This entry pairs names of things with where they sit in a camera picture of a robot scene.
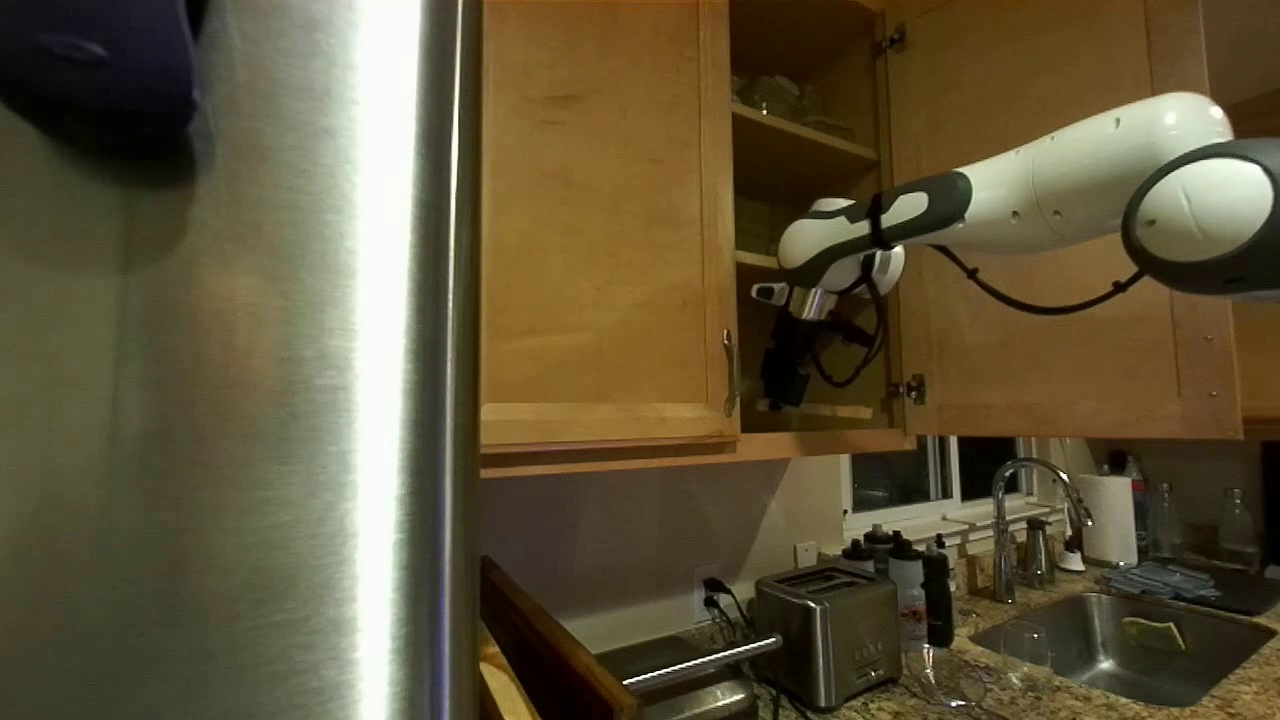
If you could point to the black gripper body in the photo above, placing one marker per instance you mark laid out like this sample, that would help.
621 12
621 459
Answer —
790 344

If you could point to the wooden cabinet door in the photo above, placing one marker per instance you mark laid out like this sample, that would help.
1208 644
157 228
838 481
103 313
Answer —
603 226
1066 363

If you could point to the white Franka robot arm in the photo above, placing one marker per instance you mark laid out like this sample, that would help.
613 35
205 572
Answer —
1066 187

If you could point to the wooden cabinet shelf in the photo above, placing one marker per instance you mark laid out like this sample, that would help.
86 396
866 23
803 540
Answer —
803 132
759 261

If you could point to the metal door hinge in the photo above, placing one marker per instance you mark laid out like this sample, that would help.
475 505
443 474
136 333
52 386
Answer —
909 389
889 43

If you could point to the white framed window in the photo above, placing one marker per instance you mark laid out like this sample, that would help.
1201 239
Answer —
887 479

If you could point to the black capped bottle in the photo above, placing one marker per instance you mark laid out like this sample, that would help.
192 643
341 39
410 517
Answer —
862 547

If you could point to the white bottle black cap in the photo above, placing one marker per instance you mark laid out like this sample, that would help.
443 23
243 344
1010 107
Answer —
906 586

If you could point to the chrome kitchen faucet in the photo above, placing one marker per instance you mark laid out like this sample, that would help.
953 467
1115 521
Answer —
1003 533

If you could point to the stainless steel toaster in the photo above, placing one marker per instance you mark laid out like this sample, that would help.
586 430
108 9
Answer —
826 643

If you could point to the clear glassware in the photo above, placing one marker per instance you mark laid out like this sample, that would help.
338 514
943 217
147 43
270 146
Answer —
771 94

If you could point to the black slim bottle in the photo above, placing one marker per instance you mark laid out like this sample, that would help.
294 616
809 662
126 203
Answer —
938 603

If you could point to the white paper towel roll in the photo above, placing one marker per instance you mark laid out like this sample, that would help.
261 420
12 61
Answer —
1106 521

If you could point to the dark striped wooden cutting board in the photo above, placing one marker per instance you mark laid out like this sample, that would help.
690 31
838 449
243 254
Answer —
545 644

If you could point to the clear glass bottle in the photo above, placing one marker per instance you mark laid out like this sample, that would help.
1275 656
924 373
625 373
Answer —
1242 524
1161 521

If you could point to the light wooden cutting board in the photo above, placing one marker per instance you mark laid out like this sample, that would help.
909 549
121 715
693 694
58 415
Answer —
503 681

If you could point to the blue dish cloth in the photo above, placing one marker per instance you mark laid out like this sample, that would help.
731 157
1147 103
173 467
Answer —
1161 581

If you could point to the stainless steel sink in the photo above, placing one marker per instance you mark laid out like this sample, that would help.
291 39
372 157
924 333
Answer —
1135 644

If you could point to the dark blue object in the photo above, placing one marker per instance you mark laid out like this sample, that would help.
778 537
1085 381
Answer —
93 64

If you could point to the white wall plate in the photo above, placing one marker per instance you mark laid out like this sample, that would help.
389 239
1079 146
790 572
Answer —
806 552

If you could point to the wooden wall cabinet frame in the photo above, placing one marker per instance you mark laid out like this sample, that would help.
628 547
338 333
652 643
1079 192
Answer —
603 460

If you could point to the wall outlet with plug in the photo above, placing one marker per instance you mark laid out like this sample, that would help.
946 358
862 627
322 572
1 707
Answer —
716 589

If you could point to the wooden corner wall cabinet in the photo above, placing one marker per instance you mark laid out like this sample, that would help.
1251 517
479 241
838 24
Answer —
1261 363

